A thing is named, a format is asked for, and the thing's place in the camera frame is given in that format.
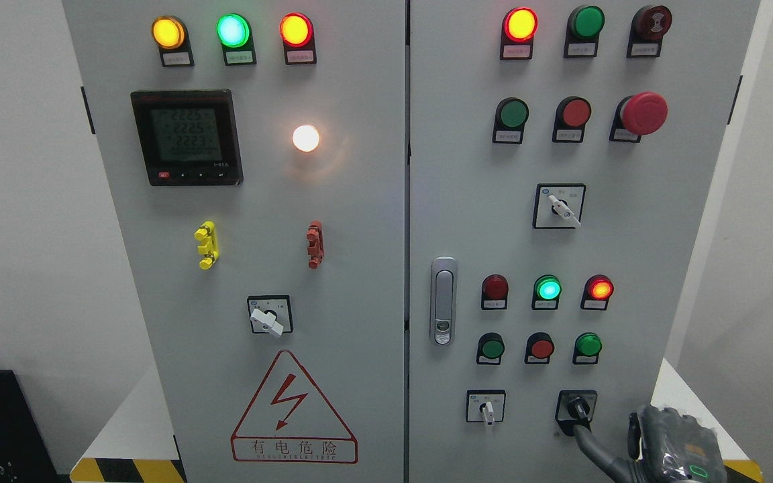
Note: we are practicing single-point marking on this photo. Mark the small red push button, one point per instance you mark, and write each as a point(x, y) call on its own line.
point(538, 349)

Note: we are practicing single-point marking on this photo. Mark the white glowing lamp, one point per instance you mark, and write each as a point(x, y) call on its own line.
point(306, 138)

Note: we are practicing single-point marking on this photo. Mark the red emergency stop button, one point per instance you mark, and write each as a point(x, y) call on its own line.
point(638, 115)

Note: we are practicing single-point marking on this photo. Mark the red terminal connector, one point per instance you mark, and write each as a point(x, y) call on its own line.
point(315, 241)

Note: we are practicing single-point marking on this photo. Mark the red lit indicator light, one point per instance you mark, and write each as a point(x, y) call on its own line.
point(297, 34)

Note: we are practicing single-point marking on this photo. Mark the black knob selector switch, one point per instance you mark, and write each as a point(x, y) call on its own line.
point(575, 408)

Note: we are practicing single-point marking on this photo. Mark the small green push button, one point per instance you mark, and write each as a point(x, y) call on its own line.
point(490, 349)

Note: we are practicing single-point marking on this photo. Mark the black digital power meter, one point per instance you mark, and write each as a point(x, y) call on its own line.
point(188, 138)

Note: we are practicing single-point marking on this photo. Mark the green lit indicator light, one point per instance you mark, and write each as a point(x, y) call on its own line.
point(235, 35)

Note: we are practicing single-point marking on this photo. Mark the dark red buzzer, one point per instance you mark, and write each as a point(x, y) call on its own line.
point(648, 27)

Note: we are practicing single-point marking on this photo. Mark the green lit middle indicator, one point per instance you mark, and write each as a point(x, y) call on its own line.
point(546, 293)

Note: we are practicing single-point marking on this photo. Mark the white lower selector switch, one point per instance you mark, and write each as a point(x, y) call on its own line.
point(485, 406)

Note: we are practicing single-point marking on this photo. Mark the white rotary selector switch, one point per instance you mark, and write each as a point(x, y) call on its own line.
point(270, 314)

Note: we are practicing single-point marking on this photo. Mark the yellow indicator light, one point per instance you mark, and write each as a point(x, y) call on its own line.
point(172, 38)

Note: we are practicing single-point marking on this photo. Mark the red right indicator light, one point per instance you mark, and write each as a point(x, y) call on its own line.
point(597, 293)

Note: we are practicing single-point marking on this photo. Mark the grey electrical cabinet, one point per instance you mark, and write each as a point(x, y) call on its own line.
point(404, 95)

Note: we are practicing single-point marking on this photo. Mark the red electrical warning sticker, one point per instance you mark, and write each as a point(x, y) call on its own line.
point(289, 419)

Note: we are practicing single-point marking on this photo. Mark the green unlit top indicator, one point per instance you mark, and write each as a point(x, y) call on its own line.
point(583, 27)

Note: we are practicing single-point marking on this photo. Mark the white platform with hazard stripes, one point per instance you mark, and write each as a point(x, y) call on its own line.
point(137, 444)

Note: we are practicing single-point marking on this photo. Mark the green right lower indicator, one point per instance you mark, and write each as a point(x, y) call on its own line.
point(587, 348)

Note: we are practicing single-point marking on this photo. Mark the dark red indicator light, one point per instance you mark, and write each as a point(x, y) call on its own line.
point(494, 290)

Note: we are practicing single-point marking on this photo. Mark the white upper selector switch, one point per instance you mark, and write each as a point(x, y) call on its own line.
point(558, 206)

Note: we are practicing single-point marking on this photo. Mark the yellow terminal connector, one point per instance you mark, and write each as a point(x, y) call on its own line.
point(207, 247)

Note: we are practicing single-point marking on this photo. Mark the red lit top indicator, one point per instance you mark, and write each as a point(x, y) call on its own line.
point(519, 27)

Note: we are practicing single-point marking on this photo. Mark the silver door handle lock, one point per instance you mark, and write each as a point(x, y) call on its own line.
point(442, 301)

